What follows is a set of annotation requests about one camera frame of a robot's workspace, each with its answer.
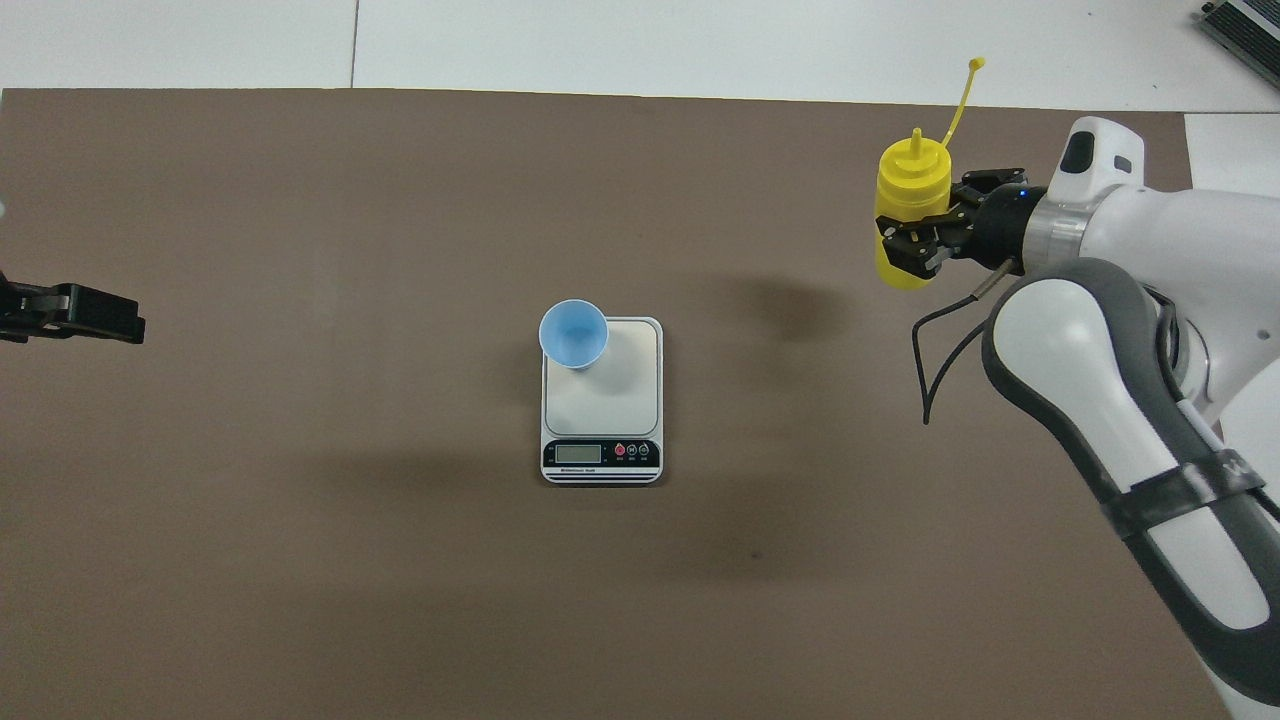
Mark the brown paper mat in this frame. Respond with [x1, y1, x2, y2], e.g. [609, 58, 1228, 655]
[0, 88, 1256, 720]

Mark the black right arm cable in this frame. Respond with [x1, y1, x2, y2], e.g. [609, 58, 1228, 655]
[910, 255, 1026, 426]

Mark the yellow squeeze bottle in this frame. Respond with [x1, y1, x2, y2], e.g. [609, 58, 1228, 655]
[874, 57, 987, 292]

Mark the silver digital kitchen scale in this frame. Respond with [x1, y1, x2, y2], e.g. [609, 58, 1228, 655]
[540, 316, 664, 486]

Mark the grey ribbed metal device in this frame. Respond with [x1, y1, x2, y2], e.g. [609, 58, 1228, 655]
[1198, 0, 1280, 93]

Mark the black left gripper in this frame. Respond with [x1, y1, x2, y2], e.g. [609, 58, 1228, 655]
[0, 270, 147, 346]

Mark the light blue plastic cup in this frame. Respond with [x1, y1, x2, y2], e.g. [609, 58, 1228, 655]
[538, 299, 610, 372]

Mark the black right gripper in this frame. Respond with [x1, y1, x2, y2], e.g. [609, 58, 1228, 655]
[876, 167, 1051, 280]

